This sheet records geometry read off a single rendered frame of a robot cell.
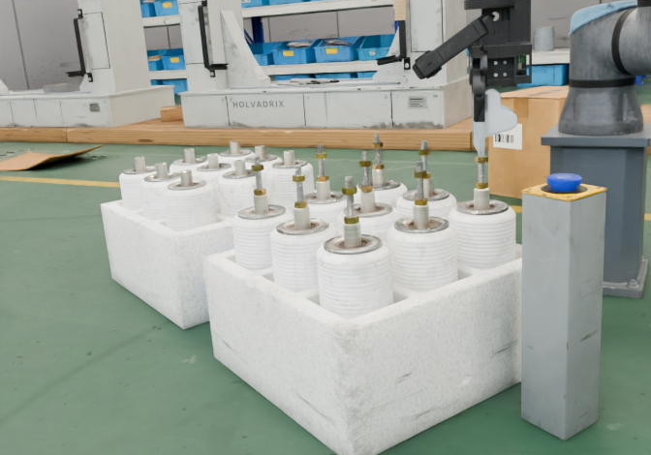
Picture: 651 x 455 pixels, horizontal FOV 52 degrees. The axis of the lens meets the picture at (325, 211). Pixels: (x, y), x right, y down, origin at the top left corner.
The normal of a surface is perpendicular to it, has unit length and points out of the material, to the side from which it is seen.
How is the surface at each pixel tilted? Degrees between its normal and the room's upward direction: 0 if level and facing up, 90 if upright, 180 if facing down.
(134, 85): 90
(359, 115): 90
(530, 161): 90
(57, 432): 0
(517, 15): 90
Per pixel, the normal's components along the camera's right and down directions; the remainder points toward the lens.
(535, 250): -0.82, 0.20
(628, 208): 0.29, 0.22
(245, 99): -0.47, 0.25
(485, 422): -0.07, -0.96
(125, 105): 0.88, 0.06
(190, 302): 0.59, 0.17
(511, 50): -0.18, 0.26
